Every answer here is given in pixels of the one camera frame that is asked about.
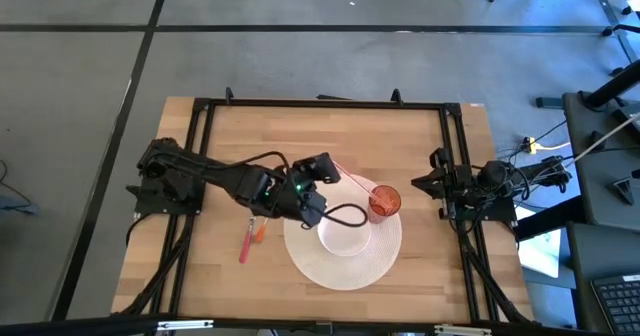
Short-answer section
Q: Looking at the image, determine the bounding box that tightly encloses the black overhead rig crossbar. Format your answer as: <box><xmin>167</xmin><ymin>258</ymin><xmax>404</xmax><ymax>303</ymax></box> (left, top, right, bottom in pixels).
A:
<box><xmin>0</xmin><ymin>313</ymin><xmax>640</xmax><ymax>336</ymax></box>

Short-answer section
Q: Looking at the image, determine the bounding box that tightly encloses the black aluminium table frame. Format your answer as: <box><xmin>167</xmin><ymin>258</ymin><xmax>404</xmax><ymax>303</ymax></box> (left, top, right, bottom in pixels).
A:
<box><xmin>110</xmin><ymin>86</ymin><xmax>535</xmax><ymax>327</ymax></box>

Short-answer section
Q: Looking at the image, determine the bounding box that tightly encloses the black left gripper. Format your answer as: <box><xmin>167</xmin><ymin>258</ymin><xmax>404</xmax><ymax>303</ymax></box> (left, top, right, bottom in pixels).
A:
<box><xmin>291</xmin><ymin>152</ymin><xmax>344</xmax><ymax>185</ymax></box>

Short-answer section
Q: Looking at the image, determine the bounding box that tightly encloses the orange translucent cup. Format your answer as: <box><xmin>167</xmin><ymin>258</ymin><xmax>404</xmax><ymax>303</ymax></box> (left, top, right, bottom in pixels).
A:
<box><xmin>368</xmin><ymin>184</ymin><xmax>403</xmax><ymax>225</ymax></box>

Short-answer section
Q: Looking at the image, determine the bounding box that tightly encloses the black laptop keyboard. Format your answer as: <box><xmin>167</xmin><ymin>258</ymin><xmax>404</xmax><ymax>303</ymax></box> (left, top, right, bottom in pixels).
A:
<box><xmin>589</xmin><ymin>273</ymin><xmax>640</xmax><ymax>336</ymax></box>

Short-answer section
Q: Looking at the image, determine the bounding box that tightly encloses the grey desk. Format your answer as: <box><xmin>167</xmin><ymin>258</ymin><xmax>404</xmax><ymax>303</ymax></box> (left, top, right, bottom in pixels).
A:
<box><xmin>561</xmin><ymin>89</ymin><xmax>640</xmax><ymax>233</ymax></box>

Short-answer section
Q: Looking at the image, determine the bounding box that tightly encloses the black floor cable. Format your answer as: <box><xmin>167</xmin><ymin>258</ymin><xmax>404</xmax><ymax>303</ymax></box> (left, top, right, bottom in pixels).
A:
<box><xmin>0</xmin><ymin>159</ymin><xmax>42</xmax><ymax>216</ymax></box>

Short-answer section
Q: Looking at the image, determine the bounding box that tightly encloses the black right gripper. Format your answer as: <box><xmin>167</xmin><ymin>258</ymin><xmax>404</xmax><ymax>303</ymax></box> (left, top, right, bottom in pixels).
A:
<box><xmin>410</xmin><ymin>147</ymin><xmax>464</xmax><ymax>221</ymax></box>

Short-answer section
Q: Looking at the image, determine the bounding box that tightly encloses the large white round plate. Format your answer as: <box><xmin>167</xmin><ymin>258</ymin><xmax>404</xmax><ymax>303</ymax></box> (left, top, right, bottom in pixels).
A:
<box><xmin>282</xmin><ymin>172</ymin><xmax>404</xmax><ymax>292</ymax></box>

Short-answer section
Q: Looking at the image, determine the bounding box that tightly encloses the slim pink utensil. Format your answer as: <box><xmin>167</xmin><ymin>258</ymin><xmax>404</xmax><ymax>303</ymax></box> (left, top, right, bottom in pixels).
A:
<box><xmin>331</xmin><ymin>160</ymin><xmax>393</xmax><ymax>212</ymax></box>

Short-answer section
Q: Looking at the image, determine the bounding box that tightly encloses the white paper sheet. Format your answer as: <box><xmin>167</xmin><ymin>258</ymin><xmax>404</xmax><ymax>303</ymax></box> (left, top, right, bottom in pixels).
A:
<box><xmin>514</xmin><ymin>204</ymin><xmax>562</xmax><ymax>280</ymax></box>

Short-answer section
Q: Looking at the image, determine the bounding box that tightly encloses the white bowl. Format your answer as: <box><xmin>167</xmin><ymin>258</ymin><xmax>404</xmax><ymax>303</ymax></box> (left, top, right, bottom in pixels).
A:
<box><xmin>316</xmin><ymin>209</ymin><xmax>373</xmax><ymax>258</ymax></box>

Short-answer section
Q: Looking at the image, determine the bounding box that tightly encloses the black looped camera cable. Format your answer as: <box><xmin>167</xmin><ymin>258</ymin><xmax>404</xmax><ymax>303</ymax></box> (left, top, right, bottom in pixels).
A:
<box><xmin>300</xmin><ymin>202</ymin><xmax>370</xmax><ymax>230</ymax></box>

